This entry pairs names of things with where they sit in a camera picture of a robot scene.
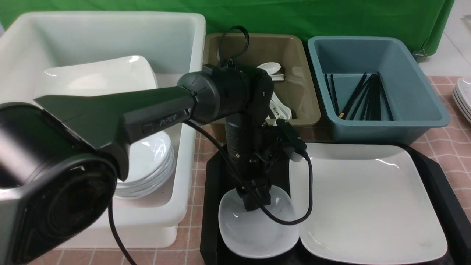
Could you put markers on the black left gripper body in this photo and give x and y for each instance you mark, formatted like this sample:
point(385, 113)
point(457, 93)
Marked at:
point(256, 152)

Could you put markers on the white bowl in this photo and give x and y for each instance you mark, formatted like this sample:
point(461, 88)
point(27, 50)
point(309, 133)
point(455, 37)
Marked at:
point(252, 234)

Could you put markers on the large white square plate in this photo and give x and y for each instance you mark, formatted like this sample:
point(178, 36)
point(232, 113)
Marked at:
point(370, 206)

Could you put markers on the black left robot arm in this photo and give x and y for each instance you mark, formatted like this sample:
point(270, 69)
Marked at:
point(61, 158)

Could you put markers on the pile of white soup spoons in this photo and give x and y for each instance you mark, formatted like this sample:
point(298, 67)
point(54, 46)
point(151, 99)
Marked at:
point(278, 110)

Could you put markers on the olive brown plastic bin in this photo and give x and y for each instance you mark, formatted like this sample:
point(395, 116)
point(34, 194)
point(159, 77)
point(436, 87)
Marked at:
point(297, 91)

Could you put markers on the stack of white bowls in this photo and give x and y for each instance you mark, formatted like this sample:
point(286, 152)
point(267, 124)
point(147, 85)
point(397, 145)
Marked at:
point(151, 163)

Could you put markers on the black chopsticks with gold ends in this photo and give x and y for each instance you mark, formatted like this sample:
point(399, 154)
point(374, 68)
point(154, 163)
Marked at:
point(367, 102)

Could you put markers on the teal blue plastic bin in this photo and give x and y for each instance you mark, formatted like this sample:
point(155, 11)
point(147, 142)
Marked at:
point(415, 105)

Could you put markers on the stack of white square plates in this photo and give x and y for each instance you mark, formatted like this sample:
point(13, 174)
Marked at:
point(125, 74)

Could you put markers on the green backdrop cloth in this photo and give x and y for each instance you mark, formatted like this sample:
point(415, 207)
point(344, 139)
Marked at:
point(417, 23)

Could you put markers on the white plates at right edge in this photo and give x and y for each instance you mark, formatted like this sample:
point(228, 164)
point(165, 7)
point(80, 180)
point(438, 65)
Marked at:
point(462, 96)

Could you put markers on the large white plastic tub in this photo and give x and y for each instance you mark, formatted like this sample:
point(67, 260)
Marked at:
point(171, 42)

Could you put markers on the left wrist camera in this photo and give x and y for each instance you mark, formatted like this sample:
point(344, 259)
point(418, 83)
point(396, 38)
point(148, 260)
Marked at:
point(291, 141)

